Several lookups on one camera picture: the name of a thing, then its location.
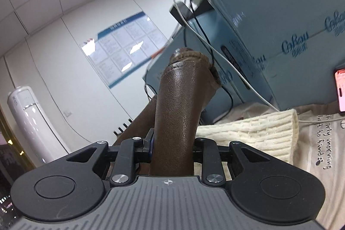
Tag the black router with antennas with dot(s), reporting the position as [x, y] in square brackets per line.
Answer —
[122, 127]

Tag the large blue cardboard box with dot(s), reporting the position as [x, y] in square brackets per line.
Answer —
[283, 30]
[194, 41]

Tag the black shelf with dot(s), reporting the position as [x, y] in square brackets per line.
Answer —
[188, 10]

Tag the white wall switch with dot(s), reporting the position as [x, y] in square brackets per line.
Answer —
[68, 112]

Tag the brown leather garment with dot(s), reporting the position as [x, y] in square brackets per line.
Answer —
[180, 106]

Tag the white standing air conditioner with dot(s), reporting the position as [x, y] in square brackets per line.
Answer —
[35, 122]

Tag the white knitted sweater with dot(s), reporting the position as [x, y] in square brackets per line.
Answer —
[258, 130]

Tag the blue framed wall poster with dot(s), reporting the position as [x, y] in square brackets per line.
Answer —
[124, 49]

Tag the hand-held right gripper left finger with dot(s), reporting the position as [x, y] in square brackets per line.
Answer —
[151, 143]

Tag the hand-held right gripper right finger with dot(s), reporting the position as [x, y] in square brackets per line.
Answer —
[200, 146]

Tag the smartphone with pink screen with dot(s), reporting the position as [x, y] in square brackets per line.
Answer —
[341, 90]

